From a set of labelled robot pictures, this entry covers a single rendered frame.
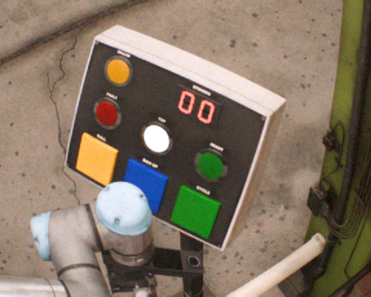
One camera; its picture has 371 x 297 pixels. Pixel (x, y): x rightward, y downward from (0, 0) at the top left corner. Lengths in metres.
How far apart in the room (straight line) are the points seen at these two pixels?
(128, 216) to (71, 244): 0.10
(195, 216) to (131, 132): 0.17
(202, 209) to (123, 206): 0.32
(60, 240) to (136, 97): 0.38
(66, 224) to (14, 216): 1.49
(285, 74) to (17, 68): 0.93
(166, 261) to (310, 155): 1.44
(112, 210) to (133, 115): 0.33
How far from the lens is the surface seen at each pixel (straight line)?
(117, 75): 1.60
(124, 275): 1.51
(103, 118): 1.65
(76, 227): 1.34
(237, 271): 2.68
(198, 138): 1.57
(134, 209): 1.32
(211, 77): 1.55
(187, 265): 1.51
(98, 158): 1.68
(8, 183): 2.88
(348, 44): 1.47
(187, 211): 1.63
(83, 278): 1.30
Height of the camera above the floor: 2.45
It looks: 58 degrees down
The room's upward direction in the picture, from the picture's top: 2 degrees counter-clockwise
